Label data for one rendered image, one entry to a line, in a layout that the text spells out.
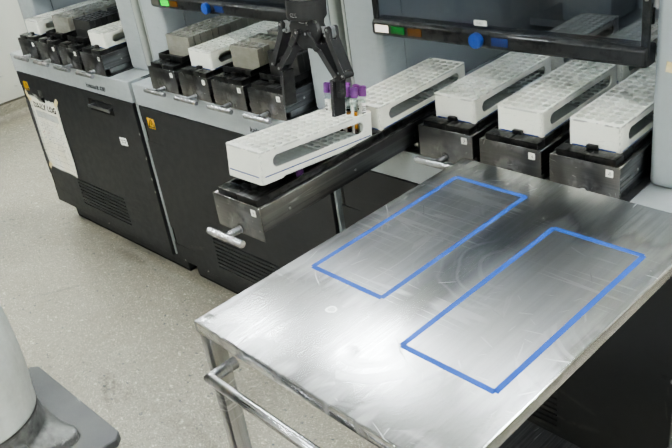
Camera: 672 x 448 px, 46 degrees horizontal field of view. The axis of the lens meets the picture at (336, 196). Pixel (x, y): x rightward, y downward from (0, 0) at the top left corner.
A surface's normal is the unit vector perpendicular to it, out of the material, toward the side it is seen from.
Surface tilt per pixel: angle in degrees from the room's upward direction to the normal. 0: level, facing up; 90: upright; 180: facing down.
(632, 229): 0
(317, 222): 90
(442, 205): 0
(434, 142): 90
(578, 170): 90
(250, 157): 84
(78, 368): 0
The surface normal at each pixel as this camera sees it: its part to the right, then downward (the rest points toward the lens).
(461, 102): -0.69, 0.41
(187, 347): -0.14, -0.88
